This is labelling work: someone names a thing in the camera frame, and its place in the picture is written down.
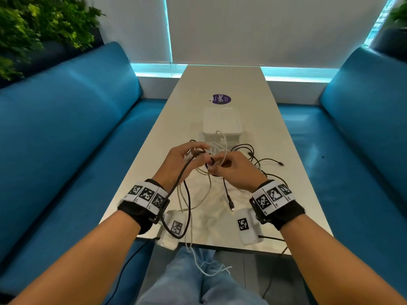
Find person's left hand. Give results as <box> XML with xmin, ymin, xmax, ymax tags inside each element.
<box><xmin>152</xmin><ymin>141</ymin><xmax>214</xmax><ymax>191</ymax></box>

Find person's right hand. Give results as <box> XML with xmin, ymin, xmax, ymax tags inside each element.
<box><xmin>206</xmin><ymin>151</ymin><xmax>268</xmax><ymax>192</ymax></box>

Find tangle of black and white cables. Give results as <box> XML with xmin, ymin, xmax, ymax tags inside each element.
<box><xmin>178</xmin><ymin>130</ymin><xmax>288</xmax><ymax>213</ymax></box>

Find white mini drawer box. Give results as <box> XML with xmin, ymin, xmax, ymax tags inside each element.
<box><xmin>202</xmin><ymin>107</ymin><xmax>244</xmax><ymax>143</ymax></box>

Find person's right forearm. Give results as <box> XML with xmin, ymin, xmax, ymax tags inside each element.
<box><xmin>279</xmin><ymin>214</ymin><xmax>407</xmax><ymax>305</ymax></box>

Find person's left forearm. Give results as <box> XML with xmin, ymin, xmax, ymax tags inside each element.
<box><xmin>9</xmin><ymin>210</ymin><xmax>142</xmax><ymax>305</ymax></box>

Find round purple sticker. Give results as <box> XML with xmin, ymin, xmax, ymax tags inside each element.
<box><xmin>208</xmin><ymin>93</ymin><xmax>232</xmax><ymax>106</ymax></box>

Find white table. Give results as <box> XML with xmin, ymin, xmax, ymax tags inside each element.
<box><xmin>99</xmin><ymin>66</ymin><xmax>333</xmax><ymax>255</ymax></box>

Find light blue jeans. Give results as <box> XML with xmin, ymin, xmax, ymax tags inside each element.
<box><xmin>135</xmin><ymin>246</ymin><xmax>269</xmax><ymax>305</ymax></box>

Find blue sofa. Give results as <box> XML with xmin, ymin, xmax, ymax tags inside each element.
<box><xmin>278</xmin><ymin>47</ymin><xmax>407</xmax><ymax>305</ymax></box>
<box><xmin>0</xmin><ymin>41</ymin><xmax>167</xmax><ymax>302</ymax></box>

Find green artificial plant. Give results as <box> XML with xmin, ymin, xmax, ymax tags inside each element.
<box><xmin>389</xmin><ymin>0</ymin><xmax>407</xmax><ymax>28</ymax></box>
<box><xmin>0</xmin><ymin>0</ymin><xmax>106</xmax><ymax>81</ymax></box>

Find black camera cable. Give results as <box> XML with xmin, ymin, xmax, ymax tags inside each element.
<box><xmin>105</xmin><ymin>237</ymin><xmax>159</xmax><ymax>305</ymax></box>
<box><xmin>257</xmin><ymin>235</ymin><xmax>288</xmax><ymax>299</ymax></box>

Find cyan wall light strips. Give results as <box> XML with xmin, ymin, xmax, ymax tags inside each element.
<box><xmin>130</xmin><ymin>0</ymin><xmax>400</xmax><ymax>83</ymax></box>

